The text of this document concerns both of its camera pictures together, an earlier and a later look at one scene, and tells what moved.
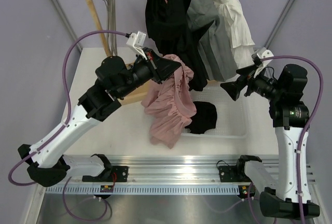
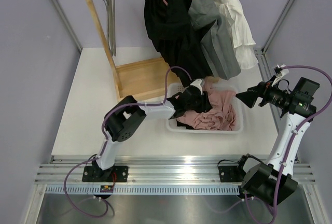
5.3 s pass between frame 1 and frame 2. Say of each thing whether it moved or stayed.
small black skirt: moved
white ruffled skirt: stayed
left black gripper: moved
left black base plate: stayed
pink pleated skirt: moved
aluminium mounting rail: stayed
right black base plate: stayed
